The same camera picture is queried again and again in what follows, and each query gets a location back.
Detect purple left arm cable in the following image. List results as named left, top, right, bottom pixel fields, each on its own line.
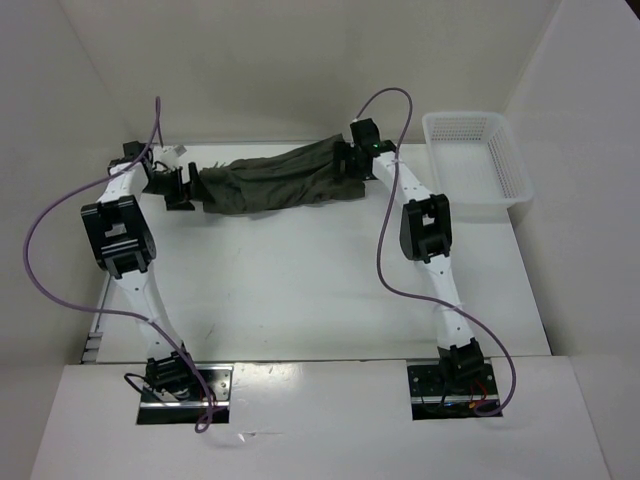
left=22, top=95, right=229, bottom=434

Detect dark green shorts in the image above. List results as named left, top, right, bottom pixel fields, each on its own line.
left=194, top=134, right=365, bottom=215

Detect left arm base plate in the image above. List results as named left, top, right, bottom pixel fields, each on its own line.
left=124, top=364, right=234, bottom=426

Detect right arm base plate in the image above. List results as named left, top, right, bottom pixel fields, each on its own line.
left=406, top=360, right=500, bottom=421

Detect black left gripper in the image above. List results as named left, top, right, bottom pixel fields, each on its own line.
left=140, top=162, right=213, bottom=211

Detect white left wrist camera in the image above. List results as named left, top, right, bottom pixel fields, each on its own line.
left=154, top=145, right=186, bottom=169

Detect aluminium table edge rail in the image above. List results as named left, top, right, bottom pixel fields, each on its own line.
left=80, top=275, right=111, bottom=364

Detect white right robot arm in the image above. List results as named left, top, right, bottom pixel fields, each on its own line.
left=334, top=118, right=484, bottom=393

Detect white plastic basket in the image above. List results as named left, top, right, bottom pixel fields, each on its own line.
left=422, top=111, right=533, bottom=218

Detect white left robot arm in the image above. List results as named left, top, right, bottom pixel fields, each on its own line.
left=81, top=141, right=206, bottom=400

